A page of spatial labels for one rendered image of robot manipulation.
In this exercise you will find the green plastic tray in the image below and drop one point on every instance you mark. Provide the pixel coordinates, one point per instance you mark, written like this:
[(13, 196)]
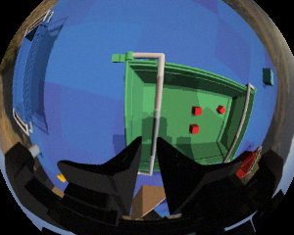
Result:
[(184, 87)]

